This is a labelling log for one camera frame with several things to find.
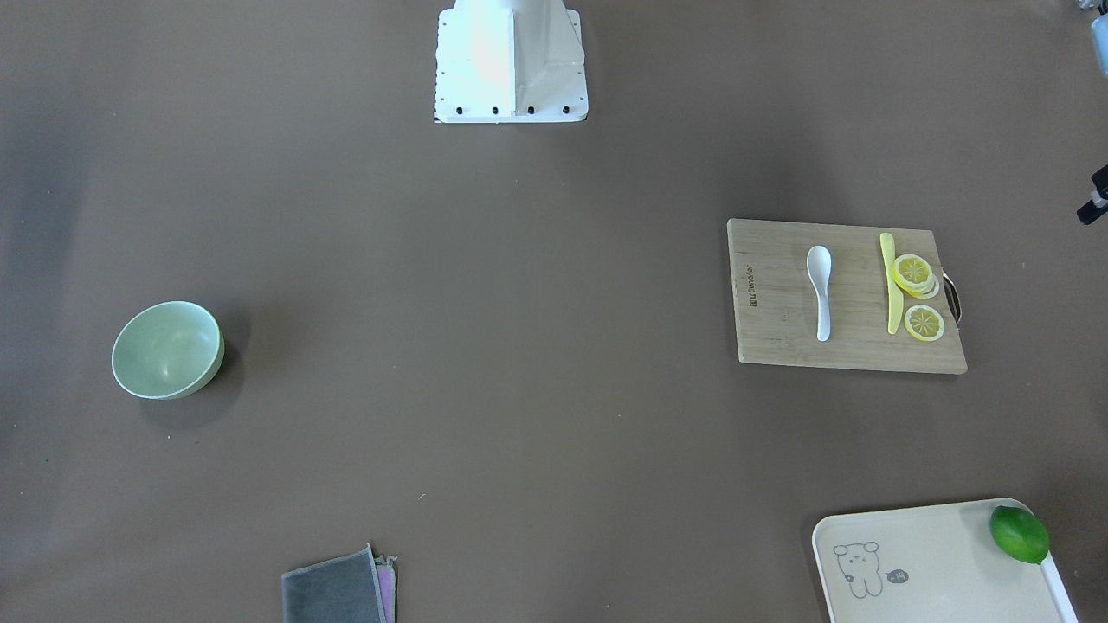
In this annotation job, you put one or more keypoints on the stacked lemon slices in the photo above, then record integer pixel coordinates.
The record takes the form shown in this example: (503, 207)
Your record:
(915, 277)

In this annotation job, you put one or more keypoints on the grey folded cloth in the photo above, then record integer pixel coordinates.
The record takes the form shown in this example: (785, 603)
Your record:
(355, 588)

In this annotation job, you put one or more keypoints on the cream rabbit tray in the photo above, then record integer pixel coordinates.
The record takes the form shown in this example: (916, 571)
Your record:
(933, 563)

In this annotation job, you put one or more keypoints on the green lime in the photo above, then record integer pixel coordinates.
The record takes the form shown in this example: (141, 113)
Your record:
(1019, 534)

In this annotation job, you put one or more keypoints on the pale green bowl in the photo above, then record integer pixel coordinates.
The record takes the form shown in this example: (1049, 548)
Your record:
(168, 351)

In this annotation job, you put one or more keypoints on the white ceramic spoon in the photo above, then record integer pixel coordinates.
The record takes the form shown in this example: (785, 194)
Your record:
(820, 266)

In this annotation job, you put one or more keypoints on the single lemon slice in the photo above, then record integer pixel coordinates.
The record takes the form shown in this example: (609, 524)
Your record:
(924, 323)

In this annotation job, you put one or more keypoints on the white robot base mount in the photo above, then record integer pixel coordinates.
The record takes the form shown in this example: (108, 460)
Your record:
(510, 62)

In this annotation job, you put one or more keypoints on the bamboo cutting board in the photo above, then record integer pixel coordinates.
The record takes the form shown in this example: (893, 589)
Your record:
(776, 308)

